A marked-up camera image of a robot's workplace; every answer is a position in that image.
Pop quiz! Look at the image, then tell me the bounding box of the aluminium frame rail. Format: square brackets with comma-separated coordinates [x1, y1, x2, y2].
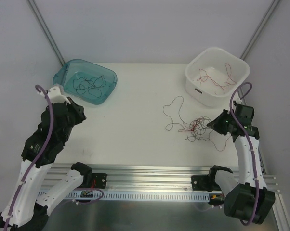
[41, 163, 281, 194]

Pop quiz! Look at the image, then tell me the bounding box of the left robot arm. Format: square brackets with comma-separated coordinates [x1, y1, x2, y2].
[0, 97, 92, 231]

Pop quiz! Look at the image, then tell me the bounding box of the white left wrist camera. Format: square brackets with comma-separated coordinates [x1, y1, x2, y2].
[35, 84, 71, 105]

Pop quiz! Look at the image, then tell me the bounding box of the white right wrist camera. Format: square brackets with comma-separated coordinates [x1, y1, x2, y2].
[233, 98, 243, 107]

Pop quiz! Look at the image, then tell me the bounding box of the red and black wire tangle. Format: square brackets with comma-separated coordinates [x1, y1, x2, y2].
[163, 95, 232, 152]

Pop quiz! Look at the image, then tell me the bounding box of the teal transparent plastic tray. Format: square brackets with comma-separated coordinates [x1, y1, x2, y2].
[52, 59, 118, 105]

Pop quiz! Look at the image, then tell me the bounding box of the white slotted cable duct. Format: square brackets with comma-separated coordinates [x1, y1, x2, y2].
[65, 190, 210, 203]

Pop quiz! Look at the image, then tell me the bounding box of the white plastic basket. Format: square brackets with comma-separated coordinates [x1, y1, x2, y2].
[185, 47, 250, 107]

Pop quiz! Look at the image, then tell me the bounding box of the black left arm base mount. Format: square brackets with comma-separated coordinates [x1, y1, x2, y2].
[71, 162, 107, 189]

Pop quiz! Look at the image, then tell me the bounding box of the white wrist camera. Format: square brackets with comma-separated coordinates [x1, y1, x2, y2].
[35, 84, 71, 105]
[233, 98, 243, 107]

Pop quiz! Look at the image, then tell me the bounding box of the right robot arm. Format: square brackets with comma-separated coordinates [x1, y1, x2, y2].
[207, 103, 275, 225]

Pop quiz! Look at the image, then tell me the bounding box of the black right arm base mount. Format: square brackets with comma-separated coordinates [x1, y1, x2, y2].
[191, 165, 233, 192]

